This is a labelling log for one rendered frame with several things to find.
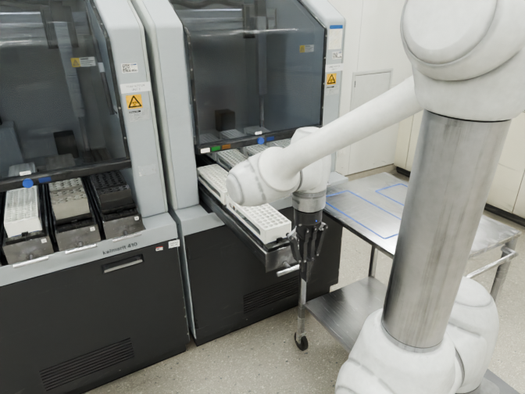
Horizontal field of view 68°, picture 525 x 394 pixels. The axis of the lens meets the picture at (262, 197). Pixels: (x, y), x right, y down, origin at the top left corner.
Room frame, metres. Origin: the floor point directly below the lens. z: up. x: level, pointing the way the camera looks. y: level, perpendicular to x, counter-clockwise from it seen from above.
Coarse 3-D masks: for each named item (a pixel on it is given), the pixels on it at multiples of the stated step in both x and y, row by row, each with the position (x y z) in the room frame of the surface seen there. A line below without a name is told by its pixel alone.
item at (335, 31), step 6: (330, 30) 1.77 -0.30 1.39; (336, 30) 1.79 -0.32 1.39; (330, 36) 1.77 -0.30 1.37; (336, 36) 1.79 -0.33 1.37; (330, 42) 1.77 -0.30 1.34; (336, 42) 1.79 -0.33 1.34; (330, 48) 1.78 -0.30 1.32; (336, 48) 1.79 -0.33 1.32; (336, 54) 1.79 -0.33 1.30; (330, 78) 1.78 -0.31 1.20; (330, 90) 1.78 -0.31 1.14; (336, 90) 1.80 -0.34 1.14
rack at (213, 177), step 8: (200, 168) 1.57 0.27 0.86; (208, 168) 1.57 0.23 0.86; (216, 168) 1.56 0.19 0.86; (200, 176) 1.57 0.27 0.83; (208, 176) 1.49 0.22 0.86; (216, 176) 1.47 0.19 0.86; (224, 176) 1.48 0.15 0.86; (208, 184) 1.47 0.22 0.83; (216, 184) 1.38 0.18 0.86; (224, 184) 1.38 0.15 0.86; (216, 192) 1.44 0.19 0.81; (224, 192) 1.31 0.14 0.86; (224, 200) 1.31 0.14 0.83
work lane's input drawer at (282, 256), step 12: (204, 192) 1.44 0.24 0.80; (216, 204) 1.34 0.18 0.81; (228, 216) 1.24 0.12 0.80; (240, 228) 1.15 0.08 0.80; (252, 240) 1.07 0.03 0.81; (288, 240) 1.05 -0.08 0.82; (252, 252) 1.07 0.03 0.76; (264, 252) 1.00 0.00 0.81; (276, 252) 1.01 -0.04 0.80; (288, 252) 1.03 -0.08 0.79; (264, 264) 1.00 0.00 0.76; (276, 264) 1.01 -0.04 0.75; (288, 264) 1.01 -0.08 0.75
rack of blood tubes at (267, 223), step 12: (228, 204) 1.27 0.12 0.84; (264, 204) 1.21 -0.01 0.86; (240, 216) 1.20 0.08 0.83; (252, 216) 1.13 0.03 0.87; (264, 216) 1.12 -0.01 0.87; (276, 216) 1.12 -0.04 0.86; (252, 228) 1.11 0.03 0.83; (264, 228) 1.04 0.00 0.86; (276, 228) 1.05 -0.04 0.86; (288, 228) 1.07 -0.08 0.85; (264, 240) 1.04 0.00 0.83
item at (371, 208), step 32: (352, 192) 1.39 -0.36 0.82; (384, 192) 1.38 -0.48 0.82; (352, 224) 1.14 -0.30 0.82; (384, 224) 1.13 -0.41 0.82; (480, 224) 1.12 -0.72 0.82; (512, 256) 1.00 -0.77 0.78; (352, 288) 1.47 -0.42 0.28; (384, 288) 1.46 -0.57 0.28; (320, 320) 1.27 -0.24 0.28; (352, 320) 1.26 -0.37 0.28
